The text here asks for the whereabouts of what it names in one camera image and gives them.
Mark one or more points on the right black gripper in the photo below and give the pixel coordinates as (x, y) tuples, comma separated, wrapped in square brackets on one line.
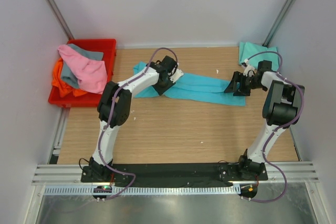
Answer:
[(243, 83)]

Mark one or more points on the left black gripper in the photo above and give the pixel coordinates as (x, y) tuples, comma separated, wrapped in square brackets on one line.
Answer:
[(166, 85)]

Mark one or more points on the bright blue t shirt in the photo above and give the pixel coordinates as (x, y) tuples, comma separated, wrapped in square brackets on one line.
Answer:
[(191, 87)]

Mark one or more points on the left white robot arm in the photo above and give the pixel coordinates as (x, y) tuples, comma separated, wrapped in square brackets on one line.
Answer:
[(114, 110)]

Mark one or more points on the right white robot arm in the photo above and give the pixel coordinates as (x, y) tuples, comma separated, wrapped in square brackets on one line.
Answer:
[(282, 108)]

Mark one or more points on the red plastic bin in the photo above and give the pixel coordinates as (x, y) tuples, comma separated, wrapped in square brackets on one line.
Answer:
[(105, 46)]

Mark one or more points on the pink t shirt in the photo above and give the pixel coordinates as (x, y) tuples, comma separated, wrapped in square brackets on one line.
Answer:
[(91, 74)]

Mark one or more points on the grey t shirt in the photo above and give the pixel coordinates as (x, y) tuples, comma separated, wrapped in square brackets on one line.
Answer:
[(66, 74)]

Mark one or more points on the orange t shirt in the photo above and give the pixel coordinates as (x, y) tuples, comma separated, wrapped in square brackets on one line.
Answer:
[(64, 88)]

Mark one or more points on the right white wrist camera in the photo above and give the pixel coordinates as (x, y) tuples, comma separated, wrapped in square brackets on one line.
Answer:
[(249, 70)]

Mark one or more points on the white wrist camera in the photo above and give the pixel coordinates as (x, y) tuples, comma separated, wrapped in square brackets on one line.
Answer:
[(177, 73), (249, 70)]

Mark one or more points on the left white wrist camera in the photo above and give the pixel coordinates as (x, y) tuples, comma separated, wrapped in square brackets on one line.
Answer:
[(177, 73)]

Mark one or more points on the right aluminium frame post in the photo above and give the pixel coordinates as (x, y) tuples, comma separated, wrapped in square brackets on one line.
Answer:
[(284, 11)]

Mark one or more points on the aluminium frame post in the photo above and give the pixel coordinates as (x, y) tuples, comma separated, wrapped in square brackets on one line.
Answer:
[(284, 11), (58, 15)]

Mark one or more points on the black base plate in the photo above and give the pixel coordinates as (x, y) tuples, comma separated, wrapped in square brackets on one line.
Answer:
[(193, 175)]

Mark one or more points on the white slotted cable duct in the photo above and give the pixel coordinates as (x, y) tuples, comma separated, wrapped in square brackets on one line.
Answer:
[(63, 190)]

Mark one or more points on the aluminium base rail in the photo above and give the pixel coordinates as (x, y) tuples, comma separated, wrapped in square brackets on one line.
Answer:
[(56, 175)]

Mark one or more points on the left aluminium frame post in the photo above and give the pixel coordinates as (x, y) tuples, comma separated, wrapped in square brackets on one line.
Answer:
[(58, 15)]

